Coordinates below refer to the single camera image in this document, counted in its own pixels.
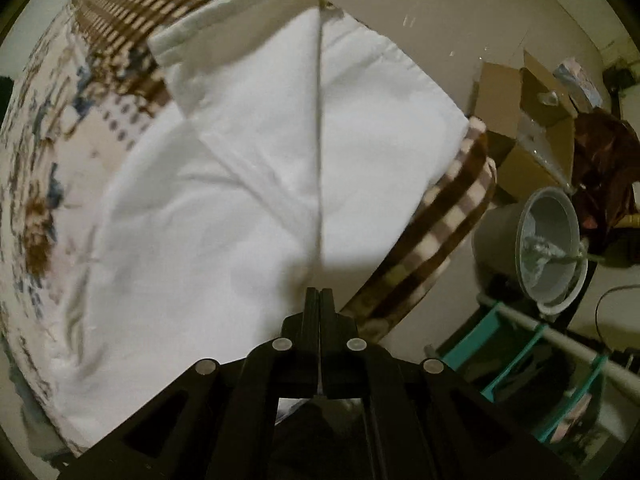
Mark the teal drying rack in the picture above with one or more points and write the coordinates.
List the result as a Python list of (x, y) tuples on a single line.
[(556, 386)]

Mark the white pants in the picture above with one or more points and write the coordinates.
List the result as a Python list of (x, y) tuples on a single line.
[(294, 151)]

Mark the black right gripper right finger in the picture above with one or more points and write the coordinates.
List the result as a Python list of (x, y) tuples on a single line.
[(336, 360)]

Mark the dark red bag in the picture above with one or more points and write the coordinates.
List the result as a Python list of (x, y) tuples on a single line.
[(605, 170)]

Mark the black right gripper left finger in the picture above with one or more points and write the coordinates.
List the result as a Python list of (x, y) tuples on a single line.
[(302, 359)]

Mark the white plastic bucket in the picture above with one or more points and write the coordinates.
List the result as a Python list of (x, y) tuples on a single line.
[(535, 243)]

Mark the floral bed blanket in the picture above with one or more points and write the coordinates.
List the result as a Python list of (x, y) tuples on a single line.
[(89, 91)]

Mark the brown cardboard box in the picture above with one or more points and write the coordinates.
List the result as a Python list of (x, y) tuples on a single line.
[(531, 123)]

